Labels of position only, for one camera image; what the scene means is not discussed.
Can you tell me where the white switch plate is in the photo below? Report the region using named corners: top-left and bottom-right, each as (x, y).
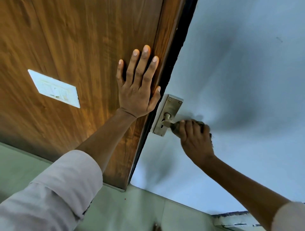
top-left (28, 69), bottom-right (81, 109)

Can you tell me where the person's right forearm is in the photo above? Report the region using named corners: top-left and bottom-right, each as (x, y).
top-left (191, 155), bottom-right (305, 231)

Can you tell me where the person's right hand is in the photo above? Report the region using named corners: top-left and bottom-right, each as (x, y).
top-left (170, 119), bottom-right (215, 168)

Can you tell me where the person's left forearm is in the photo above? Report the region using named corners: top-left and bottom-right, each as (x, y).
top-left (0, 108), bottom-right (137, 231)

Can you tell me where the metal door handle plate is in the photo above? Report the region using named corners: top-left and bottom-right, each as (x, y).
top-left (152, 94), bottom-right (184, 137)

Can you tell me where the brown wooden wall panel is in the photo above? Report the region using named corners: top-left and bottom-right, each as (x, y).
top-left (0, 0), bottom-right (187, 191)

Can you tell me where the person's left hand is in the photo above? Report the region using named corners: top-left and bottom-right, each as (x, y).
top-left (116, 45), bottom-right (161, 119)

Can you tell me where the pale grey door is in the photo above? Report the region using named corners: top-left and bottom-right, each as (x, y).
top-left (130, 0), bottom-right (305, 216)

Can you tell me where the metal door lever handle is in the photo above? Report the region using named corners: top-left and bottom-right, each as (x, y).
top-left (161, 112), bottom-right (177, 128)

